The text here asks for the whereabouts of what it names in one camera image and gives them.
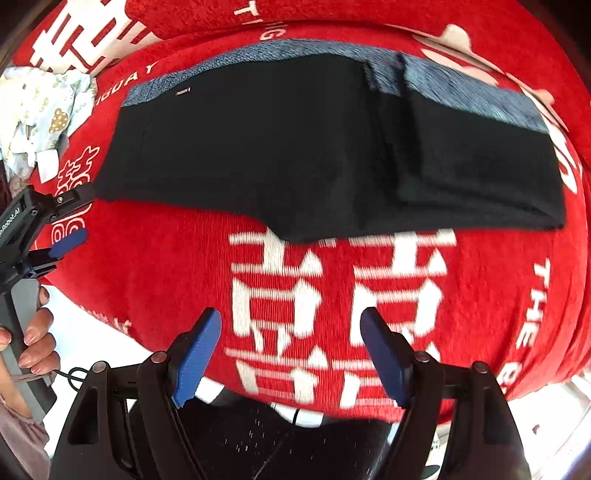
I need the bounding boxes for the black pants with blue waistband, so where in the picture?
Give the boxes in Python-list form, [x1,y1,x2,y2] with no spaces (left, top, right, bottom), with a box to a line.
[94,40,566,243]

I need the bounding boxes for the person's left hand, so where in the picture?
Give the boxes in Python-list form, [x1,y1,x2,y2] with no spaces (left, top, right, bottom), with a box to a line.
[18,287,60,375]

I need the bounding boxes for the red blanket with white characters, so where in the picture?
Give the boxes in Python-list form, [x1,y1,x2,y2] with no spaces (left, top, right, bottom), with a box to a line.
[13,1,590,420]

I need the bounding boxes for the white patterned cloth pile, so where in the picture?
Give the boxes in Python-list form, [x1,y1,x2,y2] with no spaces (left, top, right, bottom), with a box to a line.
[1,66,97,183]

